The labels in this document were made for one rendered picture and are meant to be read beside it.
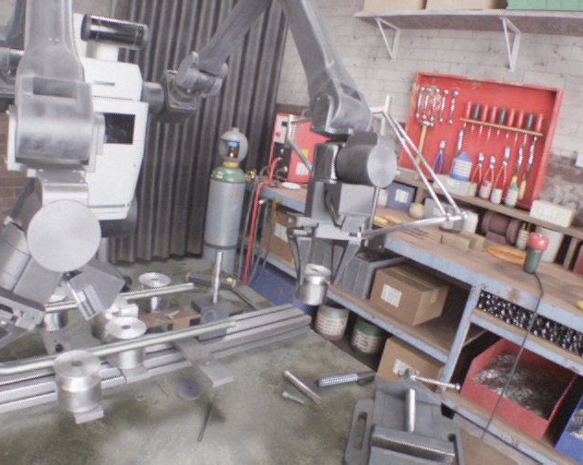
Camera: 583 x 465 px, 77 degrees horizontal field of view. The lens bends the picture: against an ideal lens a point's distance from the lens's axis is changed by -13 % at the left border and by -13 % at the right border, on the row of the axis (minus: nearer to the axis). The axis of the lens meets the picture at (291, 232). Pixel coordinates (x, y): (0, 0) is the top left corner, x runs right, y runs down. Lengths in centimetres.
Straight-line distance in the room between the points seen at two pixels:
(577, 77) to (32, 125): 228
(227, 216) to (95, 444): 198
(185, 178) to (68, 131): 279
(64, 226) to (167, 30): 272
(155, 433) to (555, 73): 229
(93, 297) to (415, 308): 154
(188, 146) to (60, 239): 281
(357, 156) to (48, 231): 37
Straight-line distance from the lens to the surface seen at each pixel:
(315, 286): 62
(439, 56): 269
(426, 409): 63
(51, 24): 48
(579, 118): 233
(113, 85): 119
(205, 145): 319
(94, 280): 44
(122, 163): 114
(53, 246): 34
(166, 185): 311
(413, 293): 184
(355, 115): 61
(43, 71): 43
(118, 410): 56
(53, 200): 33
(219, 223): 240
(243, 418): 55
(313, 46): 70
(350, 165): 54
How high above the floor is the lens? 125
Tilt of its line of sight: 16 degrees down
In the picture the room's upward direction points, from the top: 10 degrees clockwise
